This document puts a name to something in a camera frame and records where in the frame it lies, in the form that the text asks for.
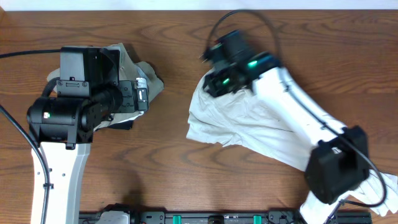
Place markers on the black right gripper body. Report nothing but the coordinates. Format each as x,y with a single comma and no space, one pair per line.
225,82

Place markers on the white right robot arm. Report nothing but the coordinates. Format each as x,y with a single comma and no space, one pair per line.
338,159

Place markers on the black garment under shorts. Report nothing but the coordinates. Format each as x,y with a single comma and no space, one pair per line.
127,125

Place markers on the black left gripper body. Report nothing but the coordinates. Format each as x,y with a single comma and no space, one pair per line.
127,97

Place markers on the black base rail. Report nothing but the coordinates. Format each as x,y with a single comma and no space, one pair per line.
121,213

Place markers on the folded khaki shorts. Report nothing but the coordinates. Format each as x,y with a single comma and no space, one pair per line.
146,74

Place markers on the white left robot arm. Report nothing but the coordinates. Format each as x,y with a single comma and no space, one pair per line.
59,162

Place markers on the light grey t-shirt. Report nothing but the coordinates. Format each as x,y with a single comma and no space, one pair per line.
265,119

